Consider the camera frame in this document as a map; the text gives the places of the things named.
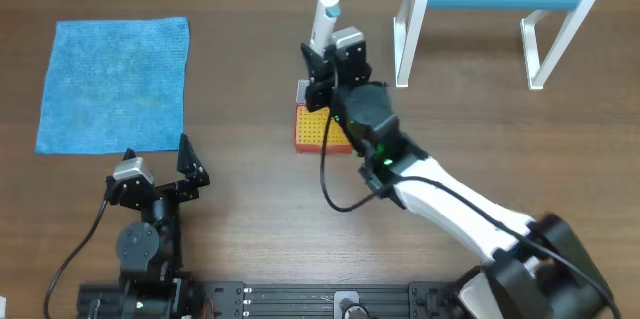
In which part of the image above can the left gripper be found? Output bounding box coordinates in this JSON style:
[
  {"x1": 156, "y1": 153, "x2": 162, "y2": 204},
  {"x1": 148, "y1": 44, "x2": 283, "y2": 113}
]
[{"x1": 106, "y1": 132, "x2": 211, "y2": 211}]

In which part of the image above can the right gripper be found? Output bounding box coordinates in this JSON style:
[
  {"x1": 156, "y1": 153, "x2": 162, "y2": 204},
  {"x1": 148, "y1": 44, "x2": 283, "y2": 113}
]
[{"x1": 299, "y1": 40, "x2": 374, "y2": 113}]

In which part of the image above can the white pipette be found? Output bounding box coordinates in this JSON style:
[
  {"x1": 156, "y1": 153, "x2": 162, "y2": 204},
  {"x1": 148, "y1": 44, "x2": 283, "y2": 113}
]
[{"x1": 308, "y1": 0, "x2": 343, "y2": 59}]

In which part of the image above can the red and yellow tip box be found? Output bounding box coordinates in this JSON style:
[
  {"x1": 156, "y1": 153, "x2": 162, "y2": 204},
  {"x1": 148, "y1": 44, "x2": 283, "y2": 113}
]
[{"x1": 293, "y1": 79, "x2": 354, "y2": 155}]

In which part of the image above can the blue cloth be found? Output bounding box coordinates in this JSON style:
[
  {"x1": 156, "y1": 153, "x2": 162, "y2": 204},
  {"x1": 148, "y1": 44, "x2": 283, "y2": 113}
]
[{"x1": 34, "y1": 16, "x2": 191, "y2": 155}]

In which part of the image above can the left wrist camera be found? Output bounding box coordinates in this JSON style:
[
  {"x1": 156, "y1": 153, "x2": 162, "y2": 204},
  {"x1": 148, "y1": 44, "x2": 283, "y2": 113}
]
[{"x1": 112, "y1": 157, "x2": 156, "y2": 185}]

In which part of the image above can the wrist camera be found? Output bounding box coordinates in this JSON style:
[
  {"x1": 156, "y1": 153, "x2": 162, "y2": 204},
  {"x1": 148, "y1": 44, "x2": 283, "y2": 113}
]
[
  {"x1": 329, "y1": 26, "x2": 367, "y2": 52},
  {"x1": 112, "y1": 157, "x2": 156, "y2": 185}
]

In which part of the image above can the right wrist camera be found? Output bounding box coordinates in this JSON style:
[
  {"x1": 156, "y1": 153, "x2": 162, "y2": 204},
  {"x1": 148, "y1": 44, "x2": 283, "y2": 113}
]
[{"x1": 329, "y1": 26, "x2": 367, "y2": 52}]

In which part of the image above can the black cable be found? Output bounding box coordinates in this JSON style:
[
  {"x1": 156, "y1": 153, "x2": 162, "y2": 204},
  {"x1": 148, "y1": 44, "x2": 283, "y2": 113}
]
[
  {"x1": 43, "y1": 186, "x2": 119, "y2": 319},
  {"x1": 318, "y1": 56, "x2": 623, "y2": 319}
]

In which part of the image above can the mounting rail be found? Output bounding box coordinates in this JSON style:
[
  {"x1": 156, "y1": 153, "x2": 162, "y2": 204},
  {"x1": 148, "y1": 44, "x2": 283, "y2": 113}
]
[{"x1": 77, "y1": 281, "x2": 481, "y2": 319}]

